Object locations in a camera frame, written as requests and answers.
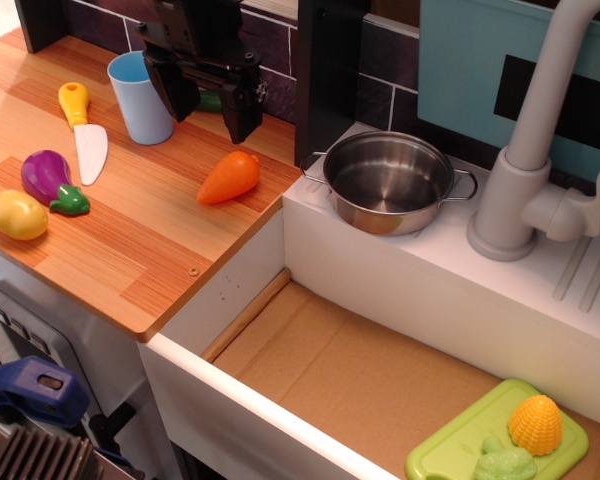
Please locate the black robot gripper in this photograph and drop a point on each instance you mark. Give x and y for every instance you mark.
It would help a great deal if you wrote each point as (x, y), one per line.
(196, 44)

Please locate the green toy vegetable behind gripper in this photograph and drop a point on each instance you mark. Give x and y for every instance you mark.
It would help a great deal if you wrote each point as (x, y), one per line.
(209, 101)

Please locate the yellow handled toy knife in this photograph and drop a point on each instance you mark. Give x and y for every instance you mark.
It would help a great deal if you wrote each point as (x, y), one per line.
(91, 139)

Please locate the yellow toy corn piece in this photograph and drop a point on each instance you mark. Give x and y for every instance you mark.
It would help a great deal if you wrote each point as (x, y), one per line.
(536, 425)

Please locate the purple toy eggplant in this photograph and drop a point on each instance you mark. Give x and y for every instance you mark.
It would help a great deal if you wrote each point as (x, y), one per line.
(45, 175)

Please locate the teal panel with black rectangle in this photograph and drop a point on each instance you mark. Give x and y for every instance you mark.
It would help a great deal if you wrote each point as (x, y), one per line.
(476, 59)

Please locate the yellow toy potato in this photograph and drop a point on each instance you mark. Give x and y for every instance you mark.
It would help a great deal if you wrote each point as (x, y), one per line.
(22, 217)

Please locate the black vertical post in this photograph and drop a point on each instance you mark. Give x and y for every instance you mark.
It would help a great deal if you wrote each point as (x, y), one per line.
(327, 69)

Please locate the silver toy oven front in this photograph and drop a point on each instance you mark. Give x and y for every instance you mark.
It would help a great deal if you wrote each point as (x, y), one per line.
(35, 319)

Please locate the orange plastic toy carrot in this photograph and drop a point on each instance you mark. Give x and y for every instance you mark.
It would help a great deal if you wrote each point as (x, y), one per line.
(235, 174)

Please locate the green plastic cutting board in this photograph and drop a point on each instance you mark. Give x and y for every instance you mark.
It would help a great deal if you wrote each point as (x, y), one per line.
(453, 451)

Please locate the white toy sink basin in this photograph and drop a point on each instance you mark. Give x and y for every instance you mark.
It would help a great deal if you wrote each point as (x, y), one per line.
(318, 351)

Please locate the grey toy faucet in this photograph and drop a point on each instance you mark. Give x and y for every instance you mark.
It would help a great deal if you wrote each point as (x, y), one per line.
(518, 199)

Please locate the stainless steel pot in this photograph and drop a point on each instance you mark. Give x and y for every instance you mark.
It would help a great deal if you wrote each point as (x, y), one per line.
(390, 183)

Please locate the light blue plastic cup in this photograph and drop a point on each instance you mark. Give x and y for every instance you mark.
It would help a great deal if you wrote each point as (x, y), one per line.
(146, 118)

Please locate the blue clamp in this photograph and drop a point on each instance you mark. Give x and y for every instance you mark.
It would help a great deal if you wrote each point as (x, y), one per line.
(42, 391)

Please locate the black finned heat sink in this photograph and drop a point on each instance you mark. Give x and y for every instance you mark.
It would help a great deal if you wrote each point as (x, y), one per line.
(36, 455)

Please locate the light green toy broccoli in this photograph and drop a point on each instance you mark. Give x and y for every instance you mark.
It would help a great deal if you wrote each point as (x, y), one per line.
(499, 462)

